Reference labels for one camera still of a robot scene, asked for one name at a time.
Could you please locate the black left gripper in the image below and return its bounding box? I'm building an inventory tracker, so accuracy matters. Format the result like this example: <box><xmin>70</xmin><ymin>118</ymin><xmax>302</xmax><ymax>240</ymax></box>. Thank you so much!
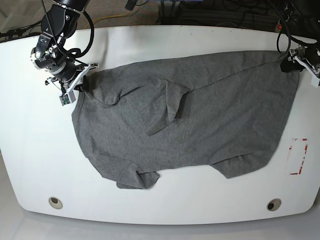
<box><xmin>280</xmin><ymin>45</ymin><xmax>320</xmax><ymax>73</ymax></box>

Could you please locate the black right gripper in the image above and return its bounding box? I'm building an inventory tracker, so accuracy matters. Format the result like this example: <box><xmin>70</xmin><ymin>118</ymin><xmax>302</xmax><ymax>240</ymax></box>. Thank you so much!
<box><xmin>57</xmin><ymin>66</ymin><xmax>90</xmax><ymax>93</ymax></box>

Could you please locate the grey T-shirt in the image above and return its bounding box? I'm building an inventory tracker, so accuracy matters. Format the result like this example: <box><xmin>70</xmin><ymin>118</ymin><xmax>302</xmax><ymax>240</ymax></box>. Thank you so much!
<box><xmin>72</xmin><ymin>51</ymin><xmax>299</xmax><ymax>190</ymax></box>

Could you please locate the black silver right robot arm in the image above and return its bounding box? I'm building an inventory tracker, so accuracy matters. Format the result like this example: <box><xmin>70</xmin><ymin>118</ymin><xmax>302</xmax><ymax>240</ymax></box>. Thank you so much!
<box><xmin>30</xmin><ymin>0</ymin><xmax>95</xmax><ymax>95</ymax></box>

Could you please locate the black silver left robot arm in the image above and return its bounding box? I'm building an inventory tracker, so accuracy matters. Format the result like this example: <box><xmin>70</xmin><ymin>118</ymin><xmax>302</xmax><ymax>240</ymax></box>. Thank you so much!
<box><xmin>275</xmin><ymin>0</ymin><xmax>320</xmax><ymax>78</ymax></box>

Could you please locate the red tape rectangle marking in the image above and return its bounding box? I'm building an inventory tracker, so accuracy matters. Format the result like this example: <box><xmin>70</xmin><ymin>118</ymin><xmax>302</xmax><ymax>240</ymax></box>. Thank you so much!
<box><xmin>286</xmin><ymin>138</ymin><xmax>309</xmax><ymax>176</ymax></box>

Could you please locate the black tripod stand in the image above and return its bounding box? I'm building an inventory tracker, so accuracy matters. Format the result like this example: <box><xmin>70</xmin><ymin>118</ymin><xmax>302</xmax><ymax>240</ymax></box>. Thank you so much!
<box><xmin>0</xmin><ymin>21</ymin><xmax>41</xmax><ymax>43</ymax></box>

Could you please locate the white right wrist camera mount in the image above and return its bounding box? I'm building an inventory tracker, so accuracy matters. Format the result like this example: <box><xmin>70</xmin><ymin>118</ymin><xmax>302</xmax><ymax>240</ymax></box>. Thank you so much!
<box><xmin>45</xmin><ymin>62</ymin><xmax>99</xmax><ymax>106</ymax></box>

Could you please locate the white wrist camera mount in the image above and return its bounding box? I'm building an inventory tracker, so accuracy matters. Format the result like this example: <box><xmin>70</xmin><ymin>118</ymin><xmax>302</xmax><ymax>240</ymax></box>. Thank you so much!
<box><xmin>45</xmin><ymin>62</ymin><xmax>99</xmax><ymax>106</ymax></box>
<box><xmin>288</xmin><ymin>48</ymin><xmax>320</xmax><ymax>88</ymax></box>

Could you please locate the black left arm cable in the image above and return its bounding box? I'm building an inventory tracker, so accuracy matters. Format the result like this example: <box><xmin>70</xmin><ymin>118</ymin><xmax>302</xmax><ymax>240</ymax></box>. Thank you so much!
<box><xmin>276</xmin><ymin>7</ymin><xmax>311</xmax><ymax>55</ymax></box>

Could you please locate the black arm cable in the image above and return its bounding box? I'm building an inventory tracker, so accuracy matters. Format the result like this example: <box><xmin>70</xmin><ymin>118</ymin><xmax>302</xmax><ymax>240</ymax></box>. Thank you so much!
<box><xmin>276</xmin><ymin>7</ymin><xmax>311</xmax><ymax>55</ymax></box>
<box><xmin>41</xmin><ymin>0</ymin><xmax>95</xmax><ymax>66</ymax></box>

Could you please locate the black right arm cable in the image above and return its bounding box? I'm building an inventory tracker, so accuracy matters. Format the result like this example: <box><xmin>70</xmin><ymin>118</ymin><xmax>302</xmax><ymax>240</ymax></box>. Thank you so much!
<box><xmin>41</xmin><ymin>0</ymin><xmax>95</xmax><ymax>66</ymax></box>

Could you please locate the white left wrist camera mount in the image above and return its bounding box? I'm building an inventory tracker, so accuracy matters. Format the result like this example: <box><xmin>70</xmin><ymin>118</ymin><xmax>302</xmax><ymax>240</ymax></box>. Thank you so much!
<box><xmin>288</xmin><ymin>48</ymin><xmax>320</xmax><ymax>88</ymax></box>

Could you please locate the yellow floor cable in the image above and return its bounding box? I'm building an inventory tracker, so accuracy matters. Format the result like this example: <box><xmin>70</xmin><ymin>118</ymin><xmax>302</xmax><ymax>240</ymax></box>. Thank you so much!
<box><xmin>86</xmin><ymin>9</ymin><xmax>131</xmax><ymax>30</ymax></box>

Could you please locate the left table cable grommet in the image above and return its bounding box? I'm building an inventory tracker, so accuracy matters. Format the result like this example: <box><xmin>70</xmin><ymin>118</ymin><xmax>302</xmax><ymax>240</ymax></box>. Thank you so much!
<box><xmin>48</xmin><ymin>197</ymin><xmax>63</xmax><ymax>210</ymax></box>

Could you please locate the table cable grommet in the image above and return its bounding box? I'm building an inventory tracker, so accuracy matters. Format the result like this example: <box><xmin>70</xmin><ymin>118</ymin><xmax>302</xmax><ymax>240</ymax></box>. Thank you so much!
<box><xmin>266</xmin><ymin>198</ymin><xmax>282</xmax><ymax>212</ymax></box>
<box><xmin>48</xmin><ymin>197</ymin><xmax>63</xmax><ymax>210</ymax></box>

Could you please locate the right table cable grommet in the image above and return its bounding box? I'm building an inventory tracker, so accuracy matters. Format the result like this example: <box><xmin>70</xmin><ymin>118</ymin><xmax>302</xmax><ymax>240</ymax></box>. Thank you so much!
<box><xmin>266</xmin><ymin>198</ymin><xmax>282</xmax><ymax>212</ymax></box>

